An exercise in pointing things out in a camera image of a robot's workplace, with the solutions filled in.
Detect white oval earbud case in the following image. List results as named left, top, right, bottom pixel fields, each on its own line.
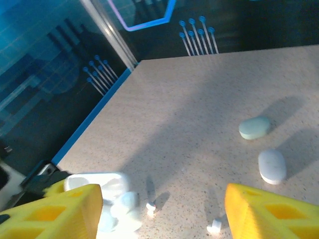
left=258, top=148, right=287, bottom=185

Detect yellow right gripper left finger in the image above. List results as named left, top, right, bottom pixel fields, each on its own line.
left=0, top=183, right=104, bottom=239

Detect aluminium frame post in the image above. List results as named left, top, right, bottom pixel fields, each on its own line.
left=81, top=0, right=138, bottom=70

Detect white wireless earbud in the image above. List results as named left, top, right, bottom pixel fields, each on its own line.
left=146, top=201, right=157, bottom=217
left=206, top=217, right=223, bottom=234

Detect aluminium rail base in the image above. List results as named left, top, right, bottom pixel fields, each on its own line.
left=37, top=161, right=60, bottom=178

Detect white rectangular earbud case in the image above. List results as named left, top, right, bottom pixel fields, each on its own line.
left=64, top=171, right=143, bottom=234

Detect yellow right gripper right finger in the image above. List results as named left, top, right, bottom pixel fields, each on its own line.
left=224, top=183, right=319, bottom=239

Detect pale teal earbud case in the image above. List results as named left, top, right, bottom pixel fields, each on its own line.
left=238, top=116, right=272, bottom=140

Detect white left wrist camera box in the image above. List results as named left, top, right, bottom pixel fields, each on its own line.
left=0, top=160, right=25, bottom=209

